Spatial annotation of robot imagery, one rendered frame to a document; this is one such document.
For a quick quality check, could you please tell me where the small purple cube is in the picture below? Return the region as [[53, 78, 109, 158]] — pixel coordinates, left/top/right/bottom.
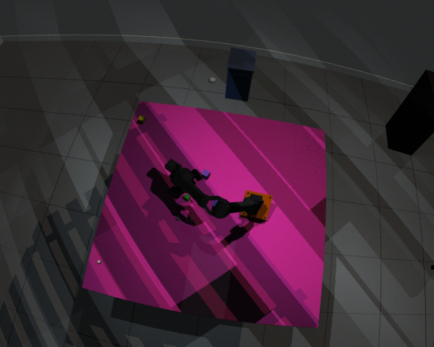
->
[[201, 169, 210, 179]]

